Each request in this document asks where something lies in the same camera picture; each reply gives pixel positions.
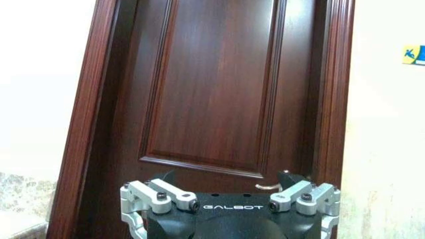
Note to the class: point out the yellow and blue wall sign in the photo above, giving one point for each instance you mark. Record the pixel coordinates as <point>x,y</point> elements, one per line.
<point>414,54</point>

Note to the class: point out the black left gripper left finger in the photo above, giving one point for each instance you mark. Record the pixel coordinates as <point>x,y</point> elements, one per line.
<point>156,193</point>

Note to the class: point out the dark red wooden door frame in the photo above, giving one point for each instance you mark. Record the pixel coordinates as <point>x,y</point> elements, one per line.
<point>331,87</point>

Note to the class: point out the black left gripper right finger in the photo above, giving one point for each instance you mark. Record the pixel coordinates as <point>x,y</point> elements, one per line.
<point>306,193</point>

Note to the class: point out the dark red wooden door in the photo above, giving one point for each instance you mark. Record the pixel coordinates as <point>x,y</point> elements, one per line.
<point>212,99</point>

